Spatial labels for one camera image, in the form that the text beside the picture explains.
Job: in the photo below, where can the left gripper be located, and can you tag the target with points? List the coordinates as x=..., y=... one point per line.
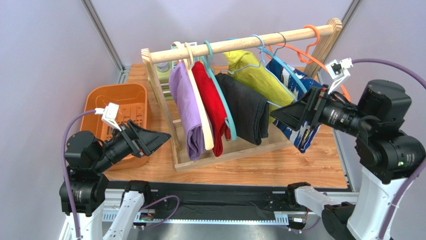
x=148, y=141

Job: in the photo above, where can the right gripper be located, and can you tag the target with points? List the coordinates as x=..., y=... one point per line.
x=313, y=108

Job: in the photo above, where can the purple trousers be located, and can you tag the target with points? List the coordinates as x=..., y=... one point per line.
x=183, y=95

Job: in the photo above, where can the beige wooden hanger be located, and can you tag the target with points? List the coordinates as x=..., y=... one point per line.
x=205, y=123

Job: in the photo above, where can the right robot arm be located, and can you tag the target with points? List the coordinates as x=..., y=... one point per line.
x=390, y=159

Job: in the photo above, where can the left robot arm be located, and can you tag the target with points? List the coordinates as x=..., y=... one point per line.
x=83, y=192

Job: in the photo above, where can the blue plastic hanger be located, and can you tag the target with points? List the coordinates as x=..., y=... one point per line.
x=286, y=67

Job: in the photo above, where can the teal plastic hanger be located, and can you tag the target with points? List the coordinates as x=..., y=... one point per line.
x=229, y=121

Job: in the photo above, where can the orange plastic basket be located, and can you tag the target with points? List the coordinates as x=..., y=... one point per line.
x=121, y=103

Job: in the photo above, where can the black garment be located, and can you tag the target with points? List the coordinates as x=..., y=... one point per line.
x=249, y=109

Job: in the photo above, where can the green box with jar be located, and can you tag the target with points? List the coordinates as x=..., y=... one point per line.
x=163, y=71

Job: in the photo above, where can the yellow-green garment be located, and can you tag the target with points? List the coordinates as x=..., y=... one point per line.
x=257, y=79

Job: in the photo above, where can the wooden clothes rack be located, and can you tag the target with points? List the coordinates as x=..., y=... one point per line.
x=238, y=149

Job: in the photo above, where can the red garment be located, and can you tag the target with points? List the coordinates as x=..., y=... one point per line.
x=213, y=106

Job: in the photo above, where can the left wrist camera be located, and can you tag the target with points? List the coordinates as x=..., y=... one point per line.
x=109, y=114

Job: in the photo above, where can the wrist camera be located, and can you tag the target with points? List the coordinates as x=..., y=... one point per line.
x=339, y=72
x=109, y=114

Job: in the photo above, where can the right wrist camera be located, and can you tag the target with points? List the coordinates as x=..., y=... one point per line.
x=339, y=72

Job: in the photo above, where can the light blue wire hanger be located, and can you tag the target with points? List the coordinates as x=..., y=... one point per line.
x=262, y=64

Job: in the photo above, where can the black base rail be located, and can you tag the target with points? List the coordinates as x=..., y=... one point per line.
x=186, y=203

